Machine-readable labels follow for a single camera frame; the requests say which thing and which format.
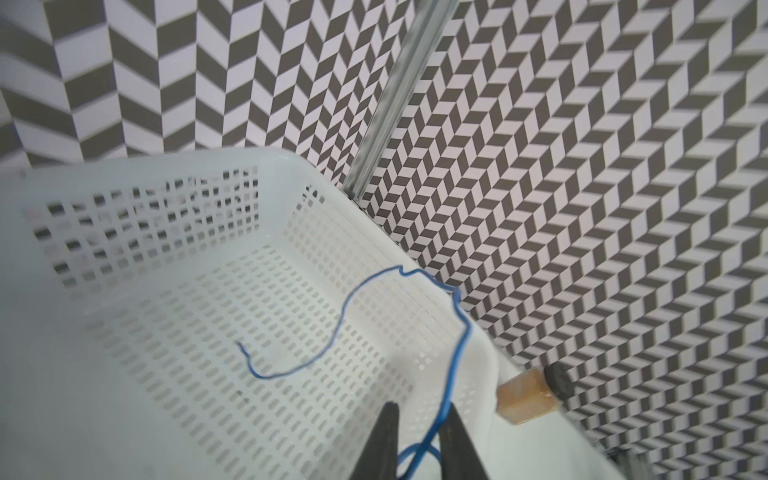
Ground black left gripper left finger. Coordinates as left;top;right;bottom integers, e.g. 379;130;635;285
349;402;400;480

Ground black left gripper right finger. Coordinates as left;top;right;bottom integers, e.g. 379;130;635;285
438;404;489;480

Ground blue wire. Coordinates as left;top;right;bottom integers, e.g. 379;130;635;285
235;265;474;480

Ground brown spice bottle black cap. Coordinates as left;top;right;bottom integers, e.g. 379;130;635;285
496;362;575;425

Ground white plastic basket right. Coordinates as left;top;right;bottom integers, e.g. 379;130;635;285
1;148;498;479

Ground aluminium corner post right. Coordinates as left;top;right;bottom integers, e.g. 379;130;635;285
343;0;459;203

